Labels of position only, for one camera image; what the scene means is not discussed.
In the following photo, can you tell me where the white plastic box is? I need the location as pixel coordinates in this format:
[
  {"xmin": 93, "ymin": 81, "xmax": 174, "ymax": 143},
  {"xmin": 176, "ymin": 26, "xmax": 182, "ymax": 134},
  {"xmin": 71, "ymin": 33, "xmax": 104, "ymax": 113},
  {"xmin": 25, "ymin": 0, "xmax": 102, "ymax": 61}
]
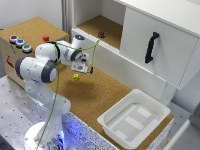
[{"xmin": 96, "ymin": 88, "xmax": 172, "ymax": 149}]

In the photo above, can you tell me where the purple block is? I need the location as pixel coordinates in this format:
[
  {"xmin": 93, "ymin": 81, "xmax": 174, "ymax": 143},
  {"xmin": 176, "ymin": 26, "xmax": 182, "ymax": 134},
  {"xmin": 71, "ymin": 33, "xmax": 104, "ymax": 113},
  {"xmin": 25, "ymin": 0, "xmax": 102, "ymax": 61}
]
[{"xmin": 97, "ymin": 30, "xmax": 106, "ymax": 38}]

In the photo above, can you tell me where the white sliding door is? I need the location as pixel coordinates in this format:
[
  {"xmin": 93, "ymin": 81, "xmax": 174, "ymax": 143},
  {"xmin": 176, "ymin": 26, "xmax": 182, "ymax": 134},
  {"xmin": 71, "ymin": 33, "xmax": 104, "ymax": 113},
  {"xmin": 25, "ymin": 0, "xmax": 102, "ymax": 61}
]
[{"xmin": 119, "ymin": 6, "xmax": 200, "ymax": 91}]

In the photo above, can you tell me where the yellow block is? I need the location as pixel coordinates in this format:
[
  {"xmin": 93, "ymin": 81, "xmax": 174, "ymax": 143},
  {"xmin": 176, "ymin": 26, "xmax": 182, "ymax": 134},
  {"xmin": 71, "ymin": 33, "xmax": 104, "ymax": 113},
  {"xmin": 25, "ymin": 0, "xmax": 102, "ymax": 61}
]
[{"xmin": 72, "ymin": 73, "xmax": 81, "ymax": 82}]

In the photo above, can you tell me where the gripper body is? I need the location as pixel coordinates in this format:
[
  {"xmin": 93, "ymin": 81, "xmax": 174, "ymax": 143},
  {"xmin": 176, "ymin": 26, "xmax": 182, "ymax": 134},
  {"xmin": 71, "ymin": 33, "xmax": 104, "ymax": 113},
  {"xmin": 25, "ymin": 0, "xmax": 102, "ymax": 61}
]
[{"xmin": 69, "ymin": 55, "xmax": 95, "ymax": 75}]

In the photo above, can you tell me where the blue button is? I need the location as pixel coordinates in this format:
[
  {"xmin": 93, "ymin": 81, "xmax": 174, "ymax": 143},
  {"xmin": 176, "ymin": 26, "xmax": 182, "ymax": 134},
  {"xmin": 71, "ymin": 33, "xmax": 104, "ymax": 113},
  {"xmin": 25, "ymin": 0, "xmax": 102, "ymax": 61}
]
[{"xmin": 14, "ymin": 38, "xmax": 26, "ymax": 49}]

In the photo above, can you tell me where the black door handle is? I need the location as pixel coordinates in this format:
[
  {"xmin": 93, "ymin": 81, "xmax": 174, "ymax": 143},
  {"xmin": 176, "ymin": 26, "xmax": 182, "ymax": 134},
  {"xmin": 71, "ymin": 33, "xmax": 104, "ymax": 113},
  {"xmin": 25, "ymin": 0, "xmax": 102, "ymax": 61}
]
[{"xmin": 144, "ymin": 31, "xmax": 161, "ymax": 65}]

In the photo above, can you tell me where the red button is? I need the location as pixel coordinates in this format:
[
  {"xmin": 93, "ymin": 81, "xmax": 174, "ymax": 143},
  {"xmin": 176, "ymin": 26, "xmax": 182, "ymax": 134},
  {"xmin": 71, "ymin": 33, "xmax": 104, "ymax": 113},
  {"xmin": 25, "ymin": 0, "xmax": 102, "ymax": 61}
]
[{"xmin": 8, "ymin": 34, "xmax": 20, "ymax": 45}]

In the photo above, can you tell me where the green cable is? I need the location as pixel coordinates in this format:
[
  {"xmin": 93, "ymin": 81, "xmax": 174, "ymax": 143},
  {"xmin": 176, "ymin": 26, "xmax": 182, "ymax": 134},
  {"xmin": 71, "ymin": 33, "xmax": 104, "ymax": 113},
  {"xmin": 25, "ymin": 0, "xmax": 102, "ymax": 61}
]
[{"xmin": 35, "ymin": 39, "xmax": 101, "ymax": 149}]

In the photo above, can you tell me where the pink block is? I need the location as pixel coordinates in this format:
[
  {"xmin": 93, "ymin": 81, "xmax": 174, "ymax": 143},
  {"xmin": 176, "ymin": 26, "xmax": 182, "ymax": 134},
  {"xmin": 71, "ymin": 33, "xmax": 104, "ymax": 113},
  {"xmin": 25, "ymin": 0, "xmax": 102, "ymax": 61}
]
[{"xmin": 42, "ymin": 34, "xmax": 50, "ymax": 43}]

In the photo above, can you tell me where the white cabinet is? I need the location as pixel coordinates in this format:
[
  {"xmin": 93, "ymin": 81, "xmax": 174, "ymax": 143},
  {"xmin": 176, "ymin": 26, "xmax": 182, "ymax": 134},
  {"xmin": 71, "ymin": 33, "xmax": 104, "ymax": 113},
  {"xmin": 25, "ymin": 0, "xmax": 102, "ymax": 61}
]
[{"xmin": 70, "ymin": 0, "xmax": 200, "ymax": 107}]

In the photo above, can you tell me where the green button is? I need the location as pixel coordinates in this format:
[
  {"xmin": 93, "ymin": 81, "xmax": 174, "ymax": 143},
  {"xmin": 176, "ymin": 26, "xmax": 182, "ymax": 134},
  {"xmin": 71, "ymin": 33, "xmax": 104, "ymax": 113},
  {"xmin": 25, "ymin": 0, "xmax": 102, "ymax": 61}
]
[{"xmin": 21, "ymin": 43, "xmax": 34, "ymax": 54}]

